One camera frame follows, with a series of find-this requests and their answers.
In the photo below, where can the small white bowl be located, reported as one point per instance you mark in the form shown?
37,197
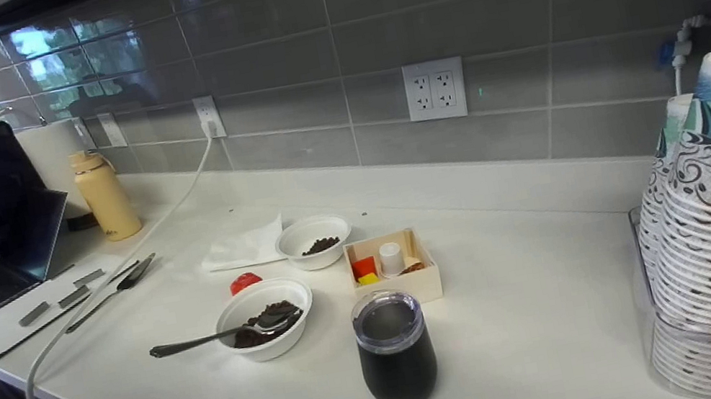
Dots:
313,230

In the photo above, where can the heap of coffee beans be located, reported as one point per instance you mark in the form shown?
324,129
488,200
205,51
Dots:
255,334
321,244

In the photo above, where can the red block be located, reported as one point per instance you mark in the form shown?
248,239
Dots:
363,267

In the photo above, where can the white capsule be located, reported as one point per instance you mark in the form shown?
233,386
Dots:
392,259

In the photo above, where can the yellow block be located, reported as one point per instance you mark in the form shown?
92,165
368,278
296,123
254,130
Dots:
368,279

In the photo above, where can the brown piece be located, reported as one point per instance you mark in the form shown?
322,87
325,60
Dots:
413,266

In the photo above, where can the small wooden box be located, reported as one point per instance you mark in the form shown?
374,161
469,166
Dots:
408,289

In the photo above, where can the white paper napkin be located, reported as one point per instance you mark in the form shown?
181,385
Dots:
243,248

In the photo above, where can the clear tumbler lid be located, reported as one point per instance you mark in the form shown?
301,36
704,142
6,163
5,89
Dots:
388,322

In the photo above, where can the red bottle cap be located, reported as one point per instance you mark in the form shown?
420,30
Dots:
245,282

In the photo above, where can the large white bowl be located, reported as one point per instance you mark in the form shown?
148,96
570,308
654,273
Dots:
265,351

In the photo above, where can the black tumbler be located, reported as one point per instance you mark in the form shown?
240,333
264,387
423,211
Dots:
399,374

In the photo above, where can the metal spoon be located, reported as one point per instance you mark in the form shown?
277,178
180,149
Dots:
205,340

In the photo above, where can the cream water bottle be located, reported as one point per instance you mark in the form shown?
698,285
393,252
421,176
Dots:
107,199

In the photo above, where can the black utensil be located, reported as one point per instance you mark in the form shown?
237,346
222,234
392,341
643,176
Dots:
122,284

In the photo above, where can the grey bar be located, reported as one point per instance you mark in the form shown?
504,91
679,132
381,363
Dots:
34,314
73,297
88,278

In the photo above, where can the white paper towel roll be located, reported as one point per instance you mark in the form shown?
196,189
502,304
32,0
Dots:
52,158

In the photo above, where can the white quad wall socket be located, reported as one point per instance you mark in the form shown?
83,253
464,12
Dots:
436,90

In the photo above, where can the white wall socket with plug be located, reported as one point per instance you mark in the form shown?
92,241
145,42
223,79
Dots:
207,112

